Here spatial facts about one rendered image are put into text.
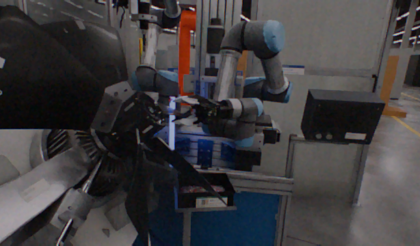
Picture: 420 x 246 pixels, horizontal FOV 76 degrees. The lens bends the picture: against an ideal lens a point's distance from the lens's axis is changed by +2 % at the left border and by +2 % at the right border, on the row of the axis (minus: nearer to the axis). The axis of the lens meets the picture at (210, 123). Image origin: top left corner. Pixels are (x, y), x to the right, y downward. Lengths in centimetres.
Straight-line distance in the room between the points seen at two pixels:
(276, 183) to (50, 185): 91
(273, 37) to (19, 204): 91
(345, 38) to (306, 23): 37
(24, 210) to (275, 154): 241
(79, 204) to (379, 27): 264
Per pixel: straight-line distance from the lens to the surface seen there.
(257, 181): 124
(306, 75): 264
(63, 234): 54
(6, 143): 79
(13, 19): 60
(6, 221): 54
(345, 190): 306
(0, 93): 56
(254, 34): 109
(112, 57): 85
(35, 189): 59
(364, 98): 121
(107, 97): 68
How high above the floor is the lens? 137
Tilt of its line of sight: 14 degrees down
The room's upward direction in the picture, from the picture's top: 3 degrees clockwise
